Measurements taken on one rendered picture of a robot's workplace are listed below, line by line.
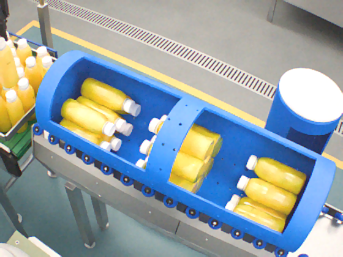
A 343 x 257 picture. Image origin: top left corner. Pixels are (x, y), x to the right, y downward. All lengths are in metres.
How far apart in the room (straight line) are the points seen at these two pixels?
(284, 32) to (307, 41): 0.22
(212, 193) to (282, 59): 2.20
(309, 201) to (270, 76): 2.20
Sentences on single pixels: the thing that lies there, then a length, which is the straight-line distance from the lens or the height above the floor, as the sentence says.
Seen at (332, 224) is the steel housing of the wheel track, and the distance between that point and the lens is 1.37.
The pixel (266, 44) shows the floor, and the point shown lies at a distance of 3.45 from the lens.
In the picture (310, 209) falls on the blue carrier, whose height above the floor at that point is 1.20.
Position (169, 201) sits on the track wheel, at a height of 0.97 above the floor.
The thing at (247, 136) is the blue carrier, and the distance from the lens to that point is 1.25.
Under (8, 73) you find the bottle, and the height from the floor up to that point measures 1.23.
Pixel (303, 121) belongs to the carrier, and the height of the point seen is 1.01.
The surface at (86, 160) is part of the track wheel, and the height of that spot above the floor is 0.96.
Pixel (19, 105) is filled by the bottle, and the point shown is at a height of 1.03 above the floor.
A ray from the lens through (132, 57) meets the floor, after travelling 3.13.
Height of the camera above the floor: 2.04
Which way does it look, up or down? 50 degrees down
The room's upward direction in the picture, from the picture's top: 5 degrees clockwise
